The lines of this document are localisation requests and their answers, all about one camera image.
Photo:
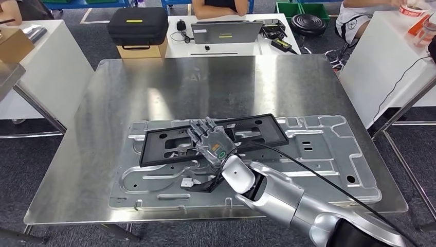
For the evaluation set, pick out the cardboard box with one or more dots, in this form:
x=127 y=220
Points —
x=143 y=51
x=15 y=46

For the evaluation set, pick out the green plastic crate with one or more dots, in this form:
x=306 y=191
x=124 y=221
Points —
x=286 y=8
x=316 y=9

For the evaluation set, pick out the black plastic plate frame part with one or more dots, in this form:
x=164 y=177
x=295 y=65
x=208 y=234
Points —
x=151 y=153

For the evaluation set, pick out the black electronic device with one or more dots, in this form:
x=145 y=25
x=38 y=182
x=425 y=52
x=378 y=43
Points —
x=274 y=29

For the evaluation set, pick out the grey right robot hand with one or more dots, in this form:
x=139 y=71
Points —
x=214 y=145

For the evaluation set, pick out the black carrying case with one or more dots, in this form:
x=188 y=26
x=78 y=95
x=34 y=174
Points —
x=138 y=25

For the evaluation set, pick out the black computer mouse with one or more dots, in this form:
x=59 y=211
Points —
x=181 y=25

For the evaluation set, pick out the orange packet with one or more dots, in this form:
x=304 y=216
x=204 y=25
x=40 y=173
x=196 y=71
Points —
x=417 y=25

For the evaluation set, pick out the black power adapter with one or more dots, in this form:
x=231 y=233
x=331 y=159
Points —
x=281 y=44

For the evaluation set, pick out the red white paper bowl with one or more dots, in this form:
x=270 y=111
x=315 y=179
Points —
x=412 y=10

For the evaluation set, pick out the stainless steel workbench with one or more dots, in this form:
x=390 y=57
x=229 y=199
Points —
x=221 y=85

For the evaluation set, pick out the blue metal shelf rack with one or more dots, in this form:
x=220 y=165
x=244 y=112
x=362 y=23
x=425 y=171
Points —
x=85 y=4

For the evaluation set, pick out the chrome stool base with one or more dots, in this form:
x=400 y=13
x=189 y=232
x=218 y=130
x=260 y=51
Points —
x=339 y=56

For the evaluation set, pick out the white table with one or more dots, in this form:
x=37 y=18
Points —
x=374 y=68
x=177 y=47
x=58 y=68

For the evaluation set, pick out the person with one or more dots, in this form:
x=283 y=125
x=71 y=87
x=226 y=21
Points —
x=218 y=8
x=354 y=20
x=10 y=12

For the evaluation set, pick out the black round stool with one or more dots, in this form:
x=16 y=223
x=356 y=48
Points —
x=308 y=24

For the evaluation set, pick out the clear plastic cup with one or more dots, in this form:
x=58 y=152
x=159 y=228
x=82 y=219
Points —
x=425 y=35

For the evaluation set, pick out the stamped grey metal panel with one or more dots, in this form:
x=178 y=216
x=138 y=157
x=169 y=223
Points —
x=323 y=160

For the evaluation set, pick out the grey laptop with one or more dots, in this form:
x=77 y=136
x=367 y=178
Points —
x=226 y=32

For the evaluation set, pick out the silver foil packet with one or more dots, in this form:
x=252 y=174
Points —
x=35 y=32

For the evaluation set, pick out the black bag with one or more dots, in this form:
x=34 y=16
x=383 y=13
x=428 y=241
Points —
x=432 y=49

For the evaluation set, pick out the steel frame table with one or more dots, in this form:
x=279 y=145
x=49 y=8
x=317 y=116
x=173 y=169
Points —
x=10 y=78
x=402 y=109

